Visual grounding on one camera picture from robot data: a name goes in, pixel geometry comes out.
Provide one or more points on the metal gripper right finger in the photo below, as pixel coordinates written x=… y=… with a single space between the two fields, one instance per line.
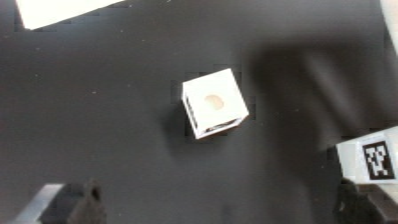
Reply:
x=366 y=204

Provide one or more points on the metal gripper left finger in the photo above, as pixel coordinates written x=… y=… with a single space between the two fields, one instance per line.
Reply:
x=65 y=204

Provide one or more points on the white leg with threaded end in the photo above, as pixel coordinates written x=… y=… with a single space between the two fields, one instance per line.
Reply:
x=369 y=158

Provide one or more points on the small white tagged cube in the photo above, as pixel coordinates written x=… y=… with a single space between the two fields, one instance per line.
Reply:
x=214 y=103

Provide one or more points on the paper sheet with tags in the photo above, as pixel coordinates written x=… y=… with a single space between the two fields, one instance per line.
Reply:
x=44 y=12

